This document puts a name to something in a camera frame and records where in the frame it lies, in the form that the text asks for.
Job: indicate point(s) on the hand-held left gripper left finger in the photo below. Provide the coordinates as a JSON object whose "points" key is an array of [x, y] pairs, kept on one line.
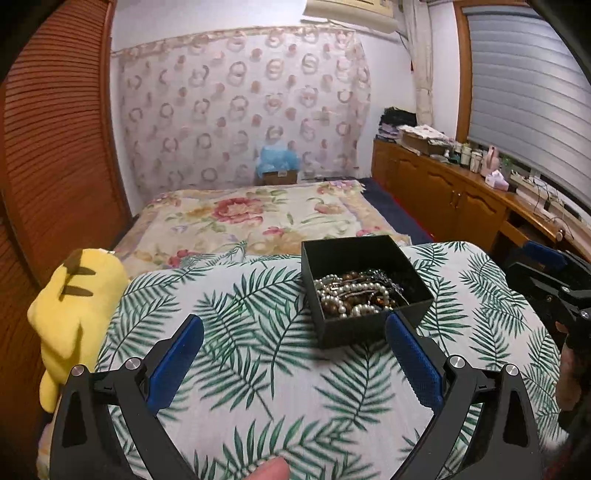
{"points": [[178, 364]]}

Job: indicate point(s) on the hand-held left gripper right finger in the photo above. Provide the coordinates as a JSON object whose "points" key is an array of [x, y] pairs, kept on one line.
{"points": [[415, 364]]}

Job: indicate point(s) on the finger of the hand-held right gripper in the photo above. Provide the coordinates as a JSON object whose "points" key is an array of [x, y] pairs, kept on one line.
{"points": [[545, 254]]}

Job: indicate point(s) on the dark brooch with green stone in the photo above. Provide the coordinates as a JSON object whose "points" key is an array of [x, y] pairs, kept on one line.
{"points": [[385, 279]]}

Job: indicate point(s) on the black square box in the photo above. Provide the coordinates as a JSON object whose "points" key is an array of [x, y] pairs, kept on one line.
{"points": [[332, 327]]}

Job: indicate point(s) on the person's right hand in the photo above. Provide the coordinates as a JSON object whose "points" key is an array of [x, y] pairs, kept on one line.
{"points": [[575, 378]]}

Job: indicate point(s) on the person's left hand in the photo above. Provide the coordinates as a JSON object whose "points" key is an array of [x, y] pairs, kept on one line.
{"points": [[270, 470]]}

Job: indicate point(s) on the pink tissue pack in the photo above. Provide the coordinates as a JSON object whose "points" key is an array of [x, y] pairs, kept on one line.
{"points": [[496, 180]]}

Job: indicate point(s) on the green leaf print blanket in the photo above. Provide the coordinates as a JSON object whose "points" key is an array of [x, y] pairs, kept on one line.
{"points": [[277, 383]]}

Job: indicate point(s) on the yellow plush toy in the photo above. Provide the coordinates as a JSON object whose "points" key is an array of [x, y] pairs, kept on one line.
{"points": [[74, 314]]}

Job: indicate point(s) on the wooden cabinet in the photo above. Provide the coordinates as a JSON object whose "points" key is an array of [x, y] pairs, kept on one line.
{"points": [[438, 194]]}

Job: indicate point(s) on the group of small bottles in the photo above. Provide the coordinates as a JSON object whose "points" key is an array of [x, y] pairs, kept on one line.
{"points": [[464, 154]]}

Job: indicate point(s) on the dark blue bed sheet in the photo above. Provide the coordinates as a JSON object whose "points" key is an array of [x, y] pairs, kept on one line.
{"points": [[397, 207]]}

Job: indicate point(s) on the floral blanket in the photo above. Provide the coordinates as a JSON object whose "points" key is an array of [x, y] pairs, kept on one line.
{"points": [[240, 217]]}

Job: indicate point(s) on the grey window blind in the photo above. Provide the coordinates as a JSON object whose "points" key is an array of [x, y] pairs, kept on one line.
{"points": [[531, 92]]}

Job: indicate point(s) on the cardboard tray with papers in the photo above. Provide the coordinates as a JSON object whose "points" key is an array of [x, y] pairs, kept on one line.
{"points": [[425, 141]]}

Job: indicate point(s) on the stack of folded clothes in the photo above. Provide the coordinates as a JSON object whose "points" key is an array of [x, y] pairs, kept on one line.
{"points": [[395, 122]]}

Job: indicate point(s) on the small cardboard box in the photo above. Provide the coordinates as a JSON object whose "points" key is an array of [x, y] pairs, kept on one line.
{"points": [[280, 177]]}

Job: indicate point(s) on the white lace curtain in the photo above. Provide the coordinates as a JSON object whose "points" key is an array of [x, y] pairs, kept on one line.
{"points": [[422, 60]]}

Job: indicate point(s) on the blue plastic bag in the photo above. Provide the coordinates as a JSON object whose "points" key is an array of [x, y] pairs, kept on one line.
{"points": [[277, 157]]}

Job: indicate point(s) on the wooden louvre wardrobe door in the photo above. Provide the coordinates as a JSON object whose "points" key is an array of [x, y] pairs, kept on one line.
{"points": [[51, 161]]}

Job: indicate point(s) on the white air conditioner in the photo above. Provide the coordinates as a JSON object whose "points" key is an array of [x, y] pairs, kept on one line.
{"points": [[351, 11]]}

